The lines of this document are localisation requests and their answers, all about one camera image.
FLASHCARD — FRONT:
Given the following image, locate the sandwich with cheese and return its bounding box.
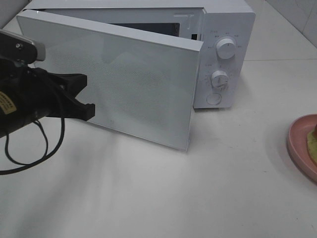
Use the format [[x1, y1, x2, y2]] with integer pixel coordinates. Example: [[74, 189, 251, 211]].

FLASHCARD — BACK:
[[307, 126, 317, 163]]

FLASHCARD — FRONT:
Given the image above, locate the round white door button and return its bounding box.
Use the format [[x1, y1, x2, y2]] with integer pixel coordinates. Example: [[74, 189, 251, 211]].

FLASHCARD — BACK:
[[206, 93, 222, 105]]

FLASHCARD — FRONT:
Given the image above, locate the white microwave door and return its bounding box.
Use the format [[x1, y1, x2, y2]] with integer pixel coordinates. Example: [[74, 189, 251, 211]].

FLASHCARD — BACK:
[[17, 10, 203, 150]]

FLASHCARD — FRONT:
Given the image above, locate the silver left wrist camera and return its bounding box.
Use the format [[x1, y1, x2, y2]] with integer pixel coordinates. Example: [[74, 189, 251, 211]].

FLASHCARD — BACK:
[[0, 29, 46, 64]]

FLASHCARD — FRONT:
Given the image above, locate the white timer knob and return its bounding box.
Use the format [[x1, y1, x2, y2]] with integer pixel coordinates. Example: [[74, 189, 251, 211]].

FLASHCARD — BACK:
[[211, 70, 229, 88]]

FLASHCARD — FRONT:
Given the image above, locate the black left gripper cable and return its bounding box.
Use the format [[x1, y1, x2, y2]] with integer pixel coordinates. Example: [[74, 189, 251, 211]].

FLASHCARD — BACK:
[[0, 84, 66, 176]]

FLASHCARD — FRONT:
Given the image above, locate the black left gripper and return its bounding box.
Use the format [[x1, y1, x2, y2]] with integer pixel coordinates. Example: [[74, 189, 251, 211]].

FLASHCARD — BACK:
[[7, 64, 95, 124]]

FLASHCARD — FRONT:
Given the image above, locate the upper white control knob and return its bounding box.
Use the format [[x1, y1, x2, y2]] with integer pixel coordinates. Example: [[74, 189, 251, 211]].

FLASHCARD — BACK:
[[215, 36, 237, 60]]

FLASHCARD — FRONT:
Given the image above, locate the white microwave oven body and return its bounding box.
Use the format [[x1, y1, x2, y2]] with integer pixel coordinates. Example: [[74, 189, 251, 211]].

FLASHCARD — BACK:
[[17, 0, 256, 109]]

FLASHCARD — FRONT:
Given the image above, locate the pink plate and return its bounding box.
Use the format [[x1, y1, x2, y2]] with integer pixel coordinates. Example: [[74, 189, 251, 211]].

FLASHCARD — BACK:
[[287, 114, 317, 183]]

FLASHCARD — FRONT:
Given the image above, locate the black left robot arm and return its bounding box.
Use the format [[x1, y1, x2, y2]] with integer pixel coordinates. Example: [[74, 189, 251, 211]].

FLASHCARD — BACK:
[[0, 59, 95, 137]]

